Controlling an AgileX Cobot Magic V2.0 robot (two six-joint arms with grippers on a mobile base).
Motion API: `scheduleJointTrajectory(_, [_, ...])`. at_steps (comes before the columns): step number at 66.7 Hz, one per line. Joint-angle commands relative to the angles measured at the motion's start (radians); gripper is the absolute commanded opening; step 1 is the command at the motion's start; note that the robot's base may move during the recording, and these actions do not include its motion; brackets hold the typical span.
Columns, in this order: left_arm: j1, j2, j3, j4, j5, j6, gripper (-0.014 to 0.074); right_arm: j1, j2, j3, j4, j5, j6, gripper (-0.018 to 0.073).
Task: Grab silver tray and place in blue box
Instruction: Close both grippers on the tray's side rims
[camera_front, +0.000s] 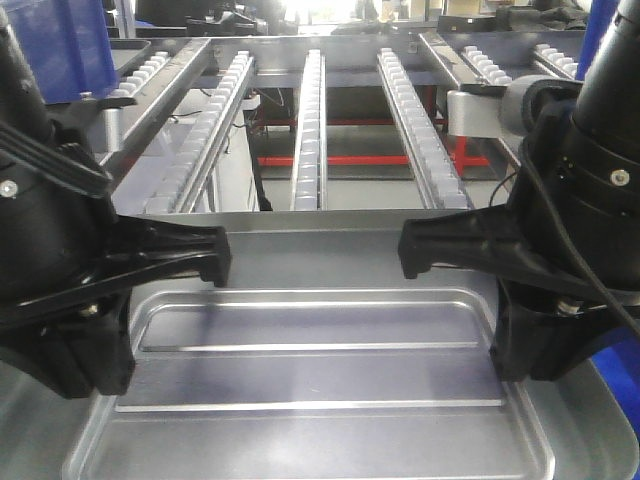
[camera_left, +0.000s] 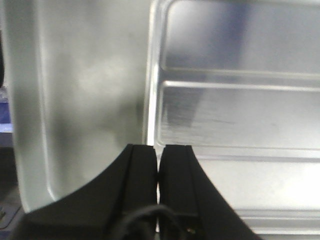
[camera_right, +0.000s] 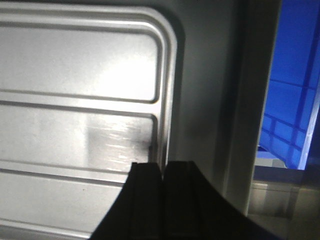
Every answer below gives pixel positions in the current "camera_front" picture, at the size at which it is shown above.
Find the right steel divider rail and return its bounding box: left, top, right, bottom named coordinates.
left=418, top=32, right=506, bottom=97

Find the steel divider rail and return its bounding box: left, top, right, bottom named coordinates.
left=100, top=38, right=213, bottom=187
left=418, top=32, right=506, bottom=97

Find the right lane roller track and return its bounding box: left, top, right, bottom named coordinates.
left=461, top=45, right=513, bottom=86

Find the red metal floor frame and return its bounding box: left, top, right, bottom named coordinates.
left=252, top=119, right=492, bottom=179

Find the silver metal tray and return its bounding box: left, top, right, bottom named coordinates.
left=1, top=211, right=639, bottom=479

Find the blue bin upper left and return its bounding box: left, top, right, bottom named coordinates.
left=1, top=0, right=118, bottom=104

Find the far left roller track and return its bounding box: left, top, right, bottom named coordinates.
left=109, top=51, right=170, bottom=98

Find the centre roller track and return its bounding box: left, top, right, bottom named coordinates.
left=290, top=49, right=328, bottom=211

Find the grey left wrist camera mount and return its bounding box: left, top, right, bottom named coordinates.
left=46, top=96, right=136, bottom=153

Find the blue bin under tray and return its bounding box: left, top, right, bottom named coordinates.
left=591, top=327, right=639, bottom=435

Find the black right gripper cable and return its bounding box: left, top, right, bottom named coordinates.
left=488, top=89, right=640, bottom=341

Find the left steel divider rail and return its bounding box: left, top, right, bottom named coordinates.
left=100, top=38, right=213, bottom=187

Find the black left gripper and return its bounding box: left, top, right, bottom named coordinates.
left=0, top=119, right=234, bottom=400

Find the steel rear cross beam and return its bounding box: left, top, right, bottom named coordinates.
left=210, top=34, right=426, bottom=75

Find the far right roller track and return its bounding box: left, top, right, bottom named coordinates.
left=533, top=43, right=578, bottom=80

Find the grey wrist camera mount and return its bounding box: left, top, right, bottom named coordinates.
left=447, top=75, right=553, bottom=138
left=46, top=96, right=136, bottom=153

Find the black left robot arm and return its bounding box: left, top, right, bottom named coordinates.
left=1, top=18, right=231, bottom=399

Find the right-centre roller track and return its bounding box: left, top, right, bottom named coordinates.
left=377, top=48, right=472, bottom=210

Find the blue bin upper right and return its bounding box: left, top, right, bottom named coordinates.
left=575, top=0, right=619, bottom=81

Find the black left ribbed cable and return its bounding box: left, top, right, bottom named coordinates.
left=0, top=119, right=115, bottom=199

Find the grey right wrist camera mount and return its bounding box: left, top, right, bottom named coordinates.
left=447, top=75, right=553, bottom=138

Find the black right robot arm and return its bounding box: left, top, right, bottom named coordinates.
left=398, top=1, right=639, bottom=381

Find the left-centre roller track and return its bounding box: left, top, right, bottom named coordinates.
left=144, top=50, right=254, bottom=215

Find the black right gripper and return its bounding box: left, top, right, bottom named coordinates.
left=398, top=84, right=640, bottom=383

